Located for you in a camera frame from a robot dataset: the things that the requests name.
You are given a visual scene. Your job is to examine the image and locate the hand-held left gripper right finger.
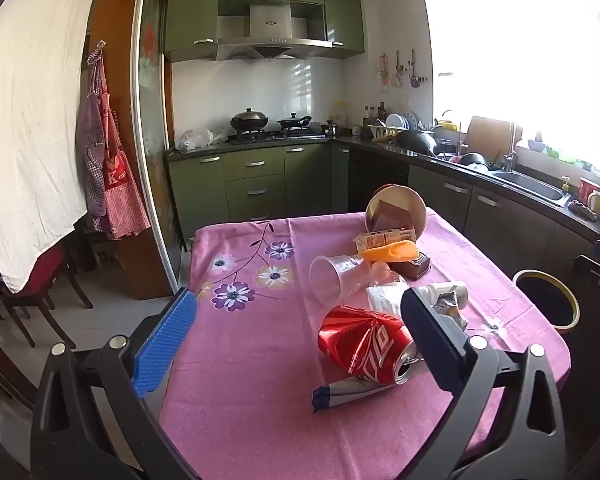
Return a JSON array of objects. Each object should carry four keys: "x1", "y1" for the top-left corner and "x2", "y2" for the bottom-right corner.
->
[{"x1": 400, "y1": 287, "x2": 568, "y2": 480}]

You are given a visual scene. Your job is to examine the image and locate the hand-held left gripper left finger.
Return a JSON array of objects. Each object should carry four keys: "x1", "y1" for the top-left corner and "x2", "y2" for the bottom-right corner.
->
[{"x1": 30, "y1": 287, "x2": 201, "y2": 480}]

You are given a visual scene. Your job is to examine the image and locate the small white plastic bottle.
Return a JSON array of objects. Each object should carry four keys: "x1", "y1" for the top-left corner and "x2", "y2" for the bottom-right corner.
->
[{"x1": 426, "y1": 280, "x2": 469, "y2": 308}]

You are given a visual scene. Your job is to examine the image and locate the black bin with yellow rim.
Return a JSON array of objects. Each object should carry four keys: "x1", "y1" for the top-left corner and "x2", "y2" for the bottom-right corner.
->
[{"x1": 512, "y1": 270, "x2": 580, "y2": 333}]

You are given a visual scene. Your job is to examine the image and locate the dark brown plastic tray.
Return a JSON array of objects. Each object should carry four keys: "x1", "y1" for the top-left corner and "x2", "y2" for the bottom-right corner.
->
[{"x1": 401, "y1": 252, "x2": 431, "y2": 281}]

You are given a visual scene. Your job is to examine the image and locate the crushed red soda can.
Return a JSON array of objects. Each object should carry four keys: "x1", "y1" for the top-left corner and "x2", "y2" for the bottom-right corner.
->
[{"x1": 318, "y1": 305, "x2": 422, "y2": 387}]

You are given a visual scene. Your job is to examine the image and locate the blue grey packet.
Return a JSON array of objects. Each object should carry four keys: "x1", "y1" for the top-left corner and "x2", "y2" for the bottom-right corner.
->
[{"x1": 311, "y1": 377, "x2": 381, "y2": 414}]

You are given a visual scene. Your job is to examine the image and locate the clear plastic cup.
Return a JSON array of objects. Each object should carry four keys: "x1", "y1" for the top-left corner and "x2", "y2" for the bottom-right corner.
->
[{"x1": 308, "y1": 255, "x2": 373, "y2": 307}]

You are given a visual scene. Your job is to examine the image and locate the drink carton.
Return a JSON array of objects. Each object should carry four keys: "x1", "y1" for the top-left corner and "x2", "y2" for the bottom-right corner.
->
[{"x1": 354, "y1": 228, "x2": 417, "y2": 253}]

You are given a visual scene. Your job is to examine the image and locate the round beige paper bowl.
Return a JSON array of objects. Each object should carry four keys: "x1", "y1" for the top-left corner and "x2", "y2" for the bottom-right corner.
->
[{"x1": 365, "y1": 184, "x2": 428, "y2": 242}]

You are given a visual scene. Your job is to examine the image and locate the dark crumpled cloth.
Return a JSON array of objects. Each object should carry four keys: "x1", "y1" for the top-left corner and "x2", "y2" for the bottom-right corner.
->
[{"x1": 567, "y1": 200, "x2": 598, "y2": 221}]

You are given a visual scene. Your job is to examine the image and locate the red mug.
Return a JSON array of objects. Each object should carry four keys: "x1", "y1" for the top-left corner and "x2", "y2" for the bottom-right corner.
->
[{"x1": 578, "y1": 177, "x2": 600, "y2": 206}]

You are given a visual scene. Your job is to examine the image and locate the black stone countertop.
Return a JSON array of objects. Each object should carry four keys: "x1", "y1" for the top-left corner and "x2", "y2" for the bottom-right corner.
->
[{"x1": 166, "y1": 132, "x2": 600, "y2": 251}]

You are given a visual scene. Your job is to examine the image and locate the pink floral tablecloth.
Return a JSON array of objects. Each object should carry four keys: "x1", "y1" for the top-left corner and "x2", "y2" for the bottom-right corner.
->
[{"x1": 157, "y1": 207, "x2": 573, "y2": 480}]

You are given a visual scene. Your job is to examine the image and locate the steel kitchen sink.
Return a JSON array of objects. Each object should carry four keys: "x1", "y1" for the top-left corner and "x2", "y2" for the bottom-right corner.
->
[{"x1": 490, "y1": 170, "x2": 571, "y2": 206}]

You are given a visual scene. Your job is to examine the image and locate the green plastic bowls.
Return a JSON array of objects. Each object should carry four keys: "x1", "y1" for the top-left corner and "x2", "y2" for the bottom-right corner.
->
[{"x1": 547, "y1": 146, "x2": 583, "y2": 163}]

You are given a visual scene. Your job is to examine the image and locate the long sink base cabinet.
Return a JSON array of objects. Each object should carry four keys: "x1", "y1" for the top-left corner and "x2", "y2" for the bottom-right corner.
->
[{"x1": 347, "y1": 147, "x2": 600, "y2": 321}]

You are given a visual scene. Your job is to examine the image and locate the wooden chair with red cushion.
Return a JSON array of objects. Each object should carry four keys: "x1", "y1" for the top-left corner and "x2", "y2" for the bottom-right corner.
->
[{"x1": 0, "y1": 245, "x2": 93, "y2": 348}]

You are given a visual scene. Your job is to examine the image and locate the steel kitchen faucet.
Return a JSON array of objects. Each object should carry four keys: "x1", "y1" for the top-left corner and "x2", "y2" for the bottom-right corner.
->
[{"x1": 502, "y1": 122, "x2": 523, "y2": 171}]

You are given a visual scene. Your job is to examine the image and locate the red checked apron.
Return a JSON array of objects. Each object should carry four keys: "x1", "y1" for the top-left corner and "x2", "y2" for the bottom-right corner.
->
[{"x1": 92, "y1": 95, "x2": 152, "y2": 239}]

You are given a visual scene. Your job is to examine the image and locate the black cooking pot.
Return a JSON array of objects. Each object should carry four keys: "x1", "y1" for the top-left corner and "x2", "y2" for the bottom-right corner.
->
[{"x1": 457, "y1": 152, "x2": 491, "y2": 171}]

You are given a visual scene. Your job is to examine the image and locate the wooden cutting board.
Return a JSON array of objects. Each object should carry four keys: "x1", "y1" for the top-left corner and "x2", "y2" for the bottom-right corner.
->
[{"x1": 466, "y1": 115, "x2": 523, "y2": 156}]

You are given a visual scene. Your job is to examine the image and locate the green drawer base cabinet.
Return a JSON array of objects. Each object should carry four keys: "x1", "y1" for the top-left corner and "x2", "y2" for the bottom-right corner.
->
[{"x1": 167, "y1": 142, "x2": 351, "y2": 241}]

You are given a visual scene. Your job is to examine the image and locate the large black wok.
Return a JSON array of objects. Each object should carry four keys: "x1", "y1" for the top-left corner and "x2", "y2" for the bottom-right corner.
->
[{"x1": 395, "y1": 129, "x2": 441, "y2": 157}]

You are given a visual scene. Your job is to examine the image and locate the clear plastic bag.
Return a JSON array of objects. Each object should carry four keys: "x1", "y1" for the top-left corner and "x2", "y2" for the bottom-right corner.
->
[{"x1": 175, "y1": 128, "x2": 228, "y2": 152}]

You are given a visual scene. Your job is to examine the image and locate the dish rack with plates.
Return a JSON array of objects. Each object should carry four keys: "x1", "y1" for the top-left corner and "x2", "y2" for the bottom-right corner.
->
[{"x1": 367, "y1": 112, "x2": 421, "y2": 141}]

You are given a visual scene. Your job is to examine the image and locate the group of condiment bottles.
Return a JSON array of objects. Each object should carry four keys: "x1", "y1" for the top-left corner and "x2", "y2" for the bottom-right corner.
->
[{"x1": 362, "y1": 101, "x2": 388, "y2": 128}]

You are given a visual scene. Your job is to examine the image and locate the bright kitchen window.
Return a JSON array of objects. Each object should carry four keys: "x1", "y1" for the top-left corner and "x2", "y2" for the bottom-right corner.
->
[{"x1": 420, "y1": 0, "x2": 600, "y2": 181}]

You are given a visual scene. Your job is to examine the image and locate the glass sliding door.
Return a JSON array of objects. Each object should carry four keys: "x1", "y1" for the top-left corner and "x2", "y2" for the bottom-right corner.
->
[{"x1": 130, "y1": 0, "x2": 196, "y2": 301}]

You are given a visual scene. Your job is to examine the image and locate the black gas stove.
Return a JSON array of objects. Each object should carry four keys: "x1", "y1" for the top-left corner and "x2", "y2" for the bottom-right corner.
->
[{"x1": 228, "y1": 127, "x2": 327, "y2": 143}]

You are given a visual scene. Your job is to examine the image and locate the black lidded wok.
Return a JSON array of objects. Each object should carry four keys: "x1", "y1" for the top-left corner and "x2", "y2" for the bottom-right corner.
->
[{"x1": 230, "y1": 107, "x2": 271, "y2": 133}]

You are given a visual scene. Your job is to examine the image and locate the white hanging sheet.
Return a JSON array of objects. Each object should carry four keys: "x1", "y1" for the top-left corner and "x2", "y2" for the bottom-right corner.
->
[{"x1": 0, "y1": 0, "x2": 103, "y2": 293}]

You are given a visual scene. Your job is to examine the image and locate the black lidded frying pan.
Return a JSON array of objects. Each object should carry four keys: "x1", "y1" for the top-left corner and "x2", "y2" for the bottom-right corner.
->
[{"x1": 276, "y1": 112, "x2": 313, "y2": 131}]

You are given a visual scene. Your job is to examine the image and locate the hanging kitchen utensils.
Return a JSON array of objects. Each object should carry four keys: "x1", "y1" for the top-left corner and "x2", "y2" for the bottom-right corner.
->
[{"x1": 377, "y1": 49, "x2": 428, "y2": 92}]

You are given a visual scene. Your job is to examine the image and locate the steel range hood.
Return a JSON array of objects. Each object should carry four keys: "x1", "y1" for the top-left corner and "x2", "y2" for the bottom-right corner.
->
[{"x1": 215, "y1": 2, "x2": 331, "y2": 62}]

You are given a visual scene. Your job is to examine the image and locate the green upper cabinets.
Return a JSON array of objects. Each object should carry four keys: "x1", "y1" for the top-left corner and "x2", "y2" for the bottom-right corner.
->
[{"x1": 164, "y1": 0, "x2": 366, "y2": 63}]

